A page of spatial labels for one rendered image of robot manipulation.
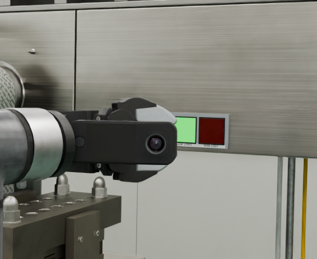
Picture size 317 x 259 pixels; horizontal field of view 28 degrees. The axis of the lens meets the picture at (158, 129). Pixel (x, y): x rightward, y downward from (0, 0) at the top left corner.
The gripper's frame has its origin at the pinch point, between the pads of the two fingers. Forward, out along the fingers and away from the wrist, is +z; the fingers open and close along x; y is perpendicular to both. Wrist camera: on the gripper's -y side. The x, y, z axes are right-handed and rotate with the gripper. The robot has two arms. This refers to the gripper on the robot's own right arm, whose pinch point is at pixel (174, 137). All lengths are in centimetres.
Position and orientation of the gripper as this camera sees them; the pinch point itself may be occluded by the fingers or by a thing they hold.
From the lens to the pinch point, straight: 81.7
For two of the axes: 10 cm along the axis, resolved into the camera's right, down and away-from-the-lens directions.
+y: -7.8, 0.0, 6.2
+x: 0.1, 10.0, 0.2
